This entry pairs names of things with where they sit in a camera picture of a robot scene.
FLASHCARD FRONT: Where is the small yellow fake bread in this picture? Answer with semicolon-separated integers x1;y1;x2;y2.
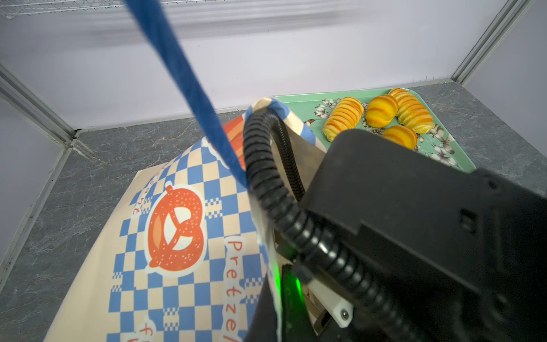
383;125;417;150

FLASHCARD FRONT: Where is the blue checkered paper bag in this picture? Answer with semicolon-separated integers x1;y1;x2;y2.
42;0;330;342

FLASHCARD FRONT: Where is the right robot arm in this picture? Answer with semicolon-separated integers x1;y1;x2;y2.
243;108;546;341

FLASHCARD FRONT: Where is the green floral tray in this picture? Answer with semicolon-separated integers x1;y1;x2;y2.
277;88;476;172

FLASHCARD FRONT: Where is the orange round fake bread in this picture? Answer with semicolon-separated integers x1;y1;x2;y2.
366;94;399;128

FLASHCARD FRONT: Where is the ridged yellow fake bread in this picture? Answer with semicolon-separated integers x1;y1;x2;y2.
389;88;435;135

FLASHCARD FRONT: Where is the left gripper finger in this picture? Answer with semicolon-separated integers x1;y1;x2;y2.
244;276;279;342

